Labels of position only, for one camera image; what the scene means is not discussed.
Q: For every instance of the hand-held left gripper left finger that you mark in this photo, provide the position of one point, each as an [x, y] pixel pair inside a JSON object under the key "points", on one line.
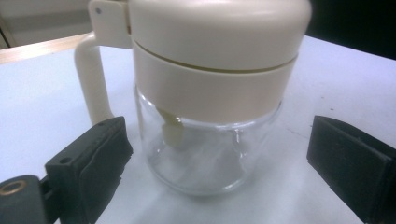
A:
{"points": [[90, 168]]}

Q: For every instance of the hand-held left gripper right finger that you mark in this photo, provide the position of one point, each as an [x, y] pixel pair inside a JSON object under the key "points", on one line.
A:
{"points": [[351, 165]]}

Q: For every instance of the glass jar with cream lid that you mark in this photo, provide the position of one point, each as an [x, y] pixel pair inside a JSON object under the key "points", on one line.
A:
{"points": [[211, 93]]}

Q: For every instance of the white table mat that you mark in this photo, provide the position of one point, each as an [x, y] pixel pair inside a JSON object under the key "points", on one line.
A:
{"points": [[327, 93]]}

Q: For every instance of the wooden table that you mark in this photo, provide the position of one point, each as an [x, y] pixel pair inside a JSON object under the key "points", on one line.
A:
{"points": [[37, 49]]}

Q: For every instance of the black curtain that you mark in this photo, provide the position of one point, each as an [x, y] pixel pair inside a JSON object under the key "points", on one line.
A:
{"points": [[355, 25]]}

